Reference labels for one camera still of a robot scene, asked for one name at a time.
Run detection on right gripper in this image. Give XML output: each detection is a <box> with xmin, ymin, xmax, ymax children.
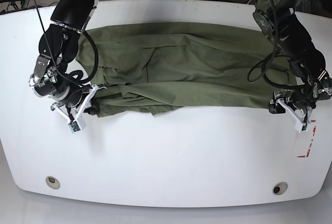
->
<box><xmin>53</xmin><ymin>82</ymin><xmax>100</xmax><ymax>116</ymax></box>

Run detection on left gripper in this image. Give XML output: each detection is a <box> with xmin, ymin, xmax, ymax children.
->
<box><xmin>268</xmin><ymin>86</ymin><xmax>316</xmax><ymax>114</ymax></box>

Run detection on green T-shirt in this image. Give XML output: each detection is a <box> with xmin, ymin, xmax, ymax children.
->
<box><xmin>76</xmin><ymin>21</ymin><xmax>298</xmax><ymax>118</ymax></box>

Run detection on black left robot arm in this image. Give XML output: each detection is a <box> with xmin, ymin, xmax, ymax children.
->
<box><xmin>253</xmin><ymin>0</ymin><xmax>331</xmax><ymax>114</ymax></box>

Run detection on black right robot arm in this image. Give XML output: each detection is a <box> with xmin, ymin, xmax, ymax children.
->
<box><xmin>29</xmin><ymin>0</ymin><xmax>99</xmax><ymax>120</ymax></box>

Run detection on red tape rectangle marking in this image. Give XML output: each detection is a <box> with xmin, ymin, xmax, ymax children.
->
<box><xmin>293</xmin><ymin>119</ymin><xmax>317</xmax><ymax>158</ymax></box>

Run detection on right grey table grommet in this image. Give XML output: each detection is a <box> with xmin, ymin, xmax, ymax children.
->
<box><xmin>272</xmin><ymin>182</ymin><xmax>288</xmax><ymax>195</ymax></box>

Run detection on grey table grommet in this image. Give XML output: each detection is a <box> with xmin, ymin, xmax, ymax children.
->
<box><xmin>272</xmin><ymin>182</ymin><xmax>288</xmax><ymax>195</ymax></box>
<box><xmin>46</xmin><ymin>176</ymin><xmax>60</xmax><ymax>190</ymax></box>

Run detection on left grey table grommet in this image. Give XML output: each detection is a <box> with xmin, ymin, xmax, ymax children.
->
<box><xmin>46</xmin><ymin>176</ymin><xmax>60</xmax><ymax>190</ymax></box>

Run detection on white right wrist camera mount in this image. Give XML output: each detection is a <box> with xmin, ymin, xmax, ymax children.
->
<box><xmin>50</xmin><ymin>85</ymin><xmax>106</xmax><ymax>133</ymax></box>

